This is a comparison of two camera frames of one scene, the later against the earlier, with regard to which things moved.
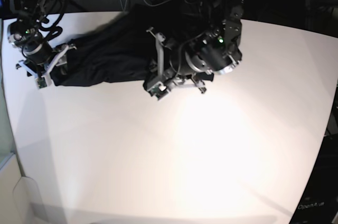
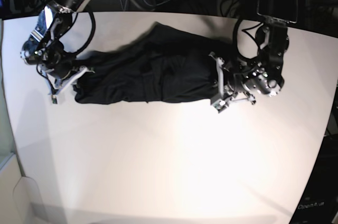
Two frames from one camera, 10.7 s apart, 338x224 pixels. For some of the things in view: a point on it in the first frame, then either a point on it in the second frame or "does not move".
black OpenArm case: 319,204 does not move
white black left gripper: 58,57 -> 58,79
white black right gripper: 159,86 -> 232,86
